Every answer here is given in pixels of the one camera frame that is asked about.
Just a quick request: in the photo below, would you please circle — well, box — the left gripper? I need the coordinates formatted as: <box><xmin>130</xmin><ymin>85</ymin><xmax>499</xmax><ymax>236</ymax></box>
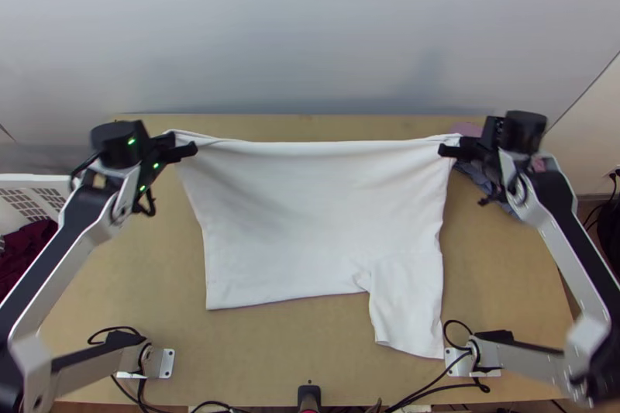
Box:
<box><xmin>144</xmin><ymin>133</ymin><xmax>200</xmax><ymax>168</ymax></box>

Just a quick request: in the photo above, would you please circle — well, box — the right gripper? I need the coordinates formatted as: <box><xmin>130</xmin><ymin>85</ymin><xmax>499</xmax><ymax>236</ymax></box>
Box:
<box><xmin>437</xmin><ymin>133</ymin><xmax>495</xmax><ymax>161</ymax></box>

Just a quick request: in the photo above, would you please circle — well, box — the white t-shirt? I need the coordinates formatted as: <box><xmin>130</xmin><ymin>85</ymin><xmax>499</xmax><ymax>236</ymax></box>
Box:
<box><xmin>162</xmin><ymin>128</ymin><xmax>461</xmax><ymax>361</ymax></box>

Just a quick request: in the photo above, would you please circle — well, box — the white laundry basket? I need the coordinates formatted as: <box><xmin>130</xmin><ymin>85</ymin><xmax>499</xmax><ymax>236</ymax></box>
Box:
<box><xmin>0</xmin><ymin>172</ymin><xmax>72</xmax><ymax>259</ymax></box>

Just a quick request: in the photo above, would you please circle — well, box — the dark red garment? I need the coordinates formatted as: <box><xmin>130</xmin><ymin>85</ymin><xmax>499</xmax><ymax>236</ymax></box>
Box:
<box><xmin>0</xmin><ymin>219</ymin><xmax>60</xmax><ymax>308</ymax></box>

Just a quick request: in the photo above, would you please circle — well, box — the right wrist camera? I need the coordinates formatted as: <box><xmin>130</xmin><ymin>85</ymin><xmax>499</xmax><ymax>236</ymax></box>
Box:
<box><xmin>484</xmin><ymin>115</ymin><xmax>508</xmax><ymax>149</ymax></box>

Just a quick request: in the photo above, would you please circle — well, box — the black cable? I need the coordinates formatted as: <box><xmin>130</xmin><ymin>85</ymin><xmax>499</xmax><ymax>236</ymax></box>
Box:
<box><xmin>86</xmin><ymin>325</ymin><xmax>146</xmax><ymax>352</ymax></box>
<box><xmin>386</xmin><ymin>373</ymin><xmax>489</xmax><ymax>413</ymax></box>
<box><xmin>129</xmin><ymin>184</ymin><xmax>159</xmax><ymax>217</ymax></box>
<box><xmin>443</xmin><ymin>318</ymin><xmax>479</xmax><ymax>352</ymax></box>

